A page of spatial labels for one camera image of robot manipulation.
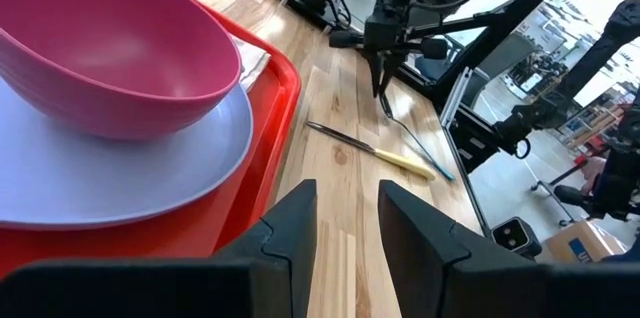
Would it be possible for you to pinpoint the knife with cream handle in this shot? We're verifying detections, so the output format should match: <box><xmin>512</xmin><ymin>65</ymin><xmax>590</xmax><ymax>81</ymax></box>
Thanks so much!
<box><xmin>305</xmin><ymin>120</ymin><xmax>437</xmax><ymax>182</ymax></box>

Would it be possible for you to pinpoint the pink plastic bowl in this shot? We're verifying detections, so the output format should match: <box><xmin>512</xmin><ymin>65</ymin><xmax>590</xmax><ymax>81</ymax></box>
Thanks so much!
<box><xmin>0</xmin><ymin>0</ymin><xmax>243</xmax><ymax>140</ymax></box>

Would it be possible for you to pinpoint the black table-level camera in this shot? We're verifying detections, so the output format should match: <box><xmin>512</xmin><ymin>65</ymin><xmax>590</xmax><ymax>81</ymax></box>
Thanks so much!
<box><xmin>489</xmin><ymin>215</ymin><xmax>545</xmax><ymax>260</ymax></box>

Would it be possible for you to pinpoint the red plastic tray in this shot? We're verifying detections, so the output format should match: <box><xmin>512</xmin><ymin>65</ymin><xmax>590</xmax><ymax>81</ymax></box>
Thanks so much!
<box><xmin>0</xmin><ymin>0</ymin><xmax>303</xmax><ymax>279</ymax></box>

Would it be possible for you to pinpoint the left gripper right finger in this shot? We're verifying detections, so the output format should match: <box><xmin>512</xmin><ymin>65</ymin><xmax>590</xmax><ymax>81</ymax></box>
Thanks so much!
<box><xmin>378</xmin><ymin>181</ymin><xmax>640</xmax><ymax>318</ymax></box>

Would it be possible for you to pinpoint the silver aluminium bracket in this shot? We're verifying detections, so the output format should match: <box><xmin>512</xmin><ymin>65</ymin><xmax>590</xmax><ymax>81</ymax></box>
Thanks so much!
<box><xmin>438</xmin><ymin>65</ymin><xmax>475</xmax><ymax>130</ymax></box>

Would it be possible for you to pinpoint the person's hand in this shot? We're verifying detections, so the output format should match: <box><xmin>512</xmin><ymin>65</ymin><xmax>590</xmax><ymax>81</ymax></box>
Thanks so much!
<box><xmin>579</xmin><ymin>156</ymin><xmax>610</xmax><ymax>198</ymax></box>

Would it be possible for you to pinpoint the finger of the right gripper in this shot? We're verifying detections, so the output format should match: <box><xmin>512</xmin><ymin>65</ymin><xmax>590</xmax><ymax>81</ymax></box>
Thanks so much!
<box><xmin>329</xmin><ymin>30</ymin><xmax>382</xmax><ymax>99</ymax></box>
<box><xmin>380</xmin><ymin>37</ymin><xmax>450</xmax><ymax>97</ymax></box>

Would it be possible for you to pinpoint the brown cardboard box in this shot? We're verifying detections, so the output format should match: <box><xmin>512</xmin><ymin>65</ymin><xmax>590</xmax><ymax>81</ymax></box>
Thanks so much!
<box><xmin>542</xmin><ymin>219</ymin><xmax>629</xmax><ymax>265</ymax></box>

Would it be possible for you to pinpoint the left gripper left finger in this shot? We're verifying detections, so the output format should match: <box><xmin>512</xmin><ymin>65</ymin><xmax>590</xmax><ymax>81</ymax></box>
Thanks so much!
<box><xmin>0</xmin><ymin>179</ymin><xmax>319</xmax><ymax>318</ymax></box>

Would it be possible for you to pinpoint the lavender round plate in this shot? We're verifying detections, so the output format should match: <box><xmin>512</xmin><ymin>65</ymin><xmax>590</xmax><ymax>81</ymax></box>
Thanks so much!
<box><xmin>0</xmin><ymin>77</ymin><xmax>255</xmax><ymax>232</ymax></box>

